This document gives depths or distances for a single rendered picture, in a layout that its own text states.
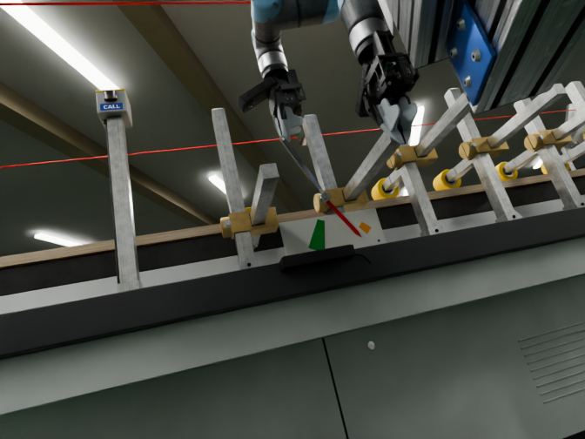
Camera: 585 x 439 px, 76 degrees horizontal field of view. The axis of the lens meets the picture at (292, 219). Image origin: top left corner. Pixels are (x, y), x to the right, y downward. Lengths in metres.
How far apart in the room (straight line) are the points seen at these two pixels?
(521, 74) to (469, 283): 0.69
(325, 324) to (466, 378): 0.53
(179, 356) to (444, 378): 0.75
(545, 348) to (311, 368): 0.74
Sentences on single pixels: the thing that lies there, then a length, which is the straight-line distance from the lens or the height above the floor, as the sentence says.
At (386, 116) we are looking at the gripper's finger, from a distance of 0.75.
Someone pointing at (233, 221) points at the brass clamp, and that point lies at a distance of 0.90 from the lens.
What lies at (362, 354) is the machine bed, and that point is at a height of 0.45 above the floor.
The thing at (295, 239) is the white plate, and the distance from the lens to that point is 0.91.
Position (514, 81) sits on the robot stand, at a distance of 0.50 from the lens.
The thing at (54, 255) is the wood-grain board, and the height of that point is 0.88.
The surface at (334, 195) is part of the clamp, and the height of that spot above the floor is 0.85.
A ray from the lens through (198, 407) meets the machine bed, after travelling 1.07.
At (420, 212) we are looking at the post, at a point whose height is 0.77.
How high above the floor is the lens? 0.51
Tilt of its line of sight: 19 degrees up
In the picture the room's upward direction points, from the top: 14 degrees counter-clockwise
